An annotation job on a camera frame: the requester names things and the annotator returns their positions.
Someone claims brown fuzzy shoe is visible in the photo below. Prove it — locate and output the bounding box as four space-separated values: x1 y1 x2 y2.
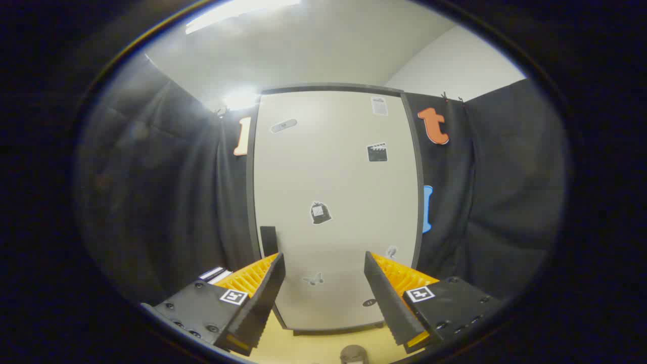
340 345 368 364

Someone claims black backdrop cloth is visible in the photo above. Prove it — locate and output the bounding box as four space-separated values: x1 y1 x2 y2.
76 53 564 309

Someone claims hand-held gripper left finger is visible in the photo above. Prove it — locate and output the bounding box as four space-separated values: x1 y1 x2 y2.
152 252 286 357

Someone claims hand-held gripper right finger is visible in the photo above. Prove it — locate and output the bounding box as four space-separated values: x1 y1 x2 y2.
364 251 503 354

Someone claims grey shoe cabinet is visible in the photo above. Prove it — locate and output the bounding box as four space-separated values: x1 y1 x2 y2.
246 83 426 335

